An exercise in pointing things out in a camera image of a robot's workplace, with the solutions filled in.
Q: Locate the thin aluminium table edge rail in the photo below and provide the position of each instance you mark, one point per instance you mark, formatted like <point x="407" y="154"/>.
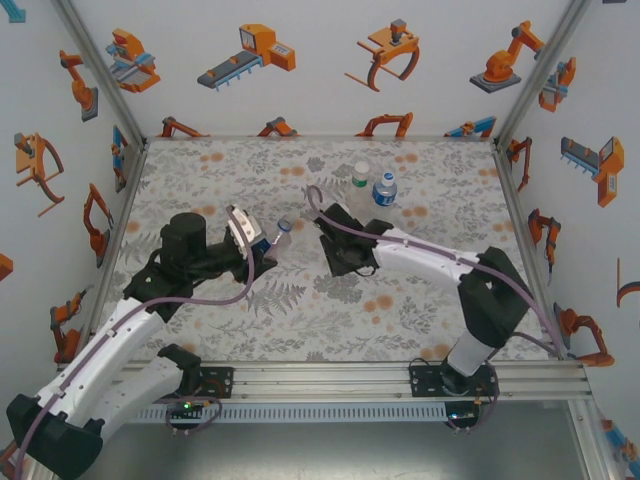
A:
<point x="320" y="137"/>

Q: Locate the blue label Pocari Sweat bottle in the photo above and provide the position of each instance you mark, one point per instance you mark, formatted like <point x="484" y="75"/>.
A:
<point x="384" y="195"/>

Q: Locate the floral fern print tablecloth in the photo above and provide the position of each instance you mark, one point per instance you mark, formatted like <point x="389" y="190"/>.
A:
<point x="250" y="165"/>

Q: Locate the aluminium table side rail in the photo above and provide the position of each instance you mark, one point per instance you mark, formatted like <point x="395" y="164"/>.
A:
<point x="522" y="225"/>
<point x="125" y="210"/>

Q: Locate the small controller circuit board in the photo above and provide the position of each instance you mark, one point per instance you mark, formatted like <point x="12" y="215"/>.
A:
<point x="460" y="415"/>
<point x="186" y="406"/>

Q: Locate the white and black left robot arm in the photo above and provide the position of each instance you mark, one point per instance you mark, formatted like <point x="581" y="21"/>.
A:
<point x="100" y="355"/>

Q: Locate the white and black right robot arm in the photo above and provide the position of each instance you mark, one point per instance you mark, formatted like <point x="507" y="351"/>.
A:
<point x="425" y="260"/>

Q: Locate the aluminium frame post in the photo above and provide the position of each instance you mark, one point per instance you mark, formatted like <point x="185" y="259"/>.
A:
<point x="103" y="75"/>
<point x="590" y="440"/>
<point x="540" y="75"/>

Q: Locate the clear bottle green leaf label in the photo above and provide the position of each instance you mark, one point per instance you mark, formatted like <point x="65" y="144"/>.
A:
<point x="359" y="192"/>

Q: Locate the grooved aluminium mounting rail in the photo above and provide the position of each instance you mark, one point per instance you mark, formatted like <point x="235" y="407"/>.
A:
<point x="320" y="380"/>

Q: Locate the clear bottle blue white label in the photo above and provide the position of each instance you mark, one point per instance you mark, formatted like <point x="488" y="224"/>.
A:
<point x="282" y="240"/>

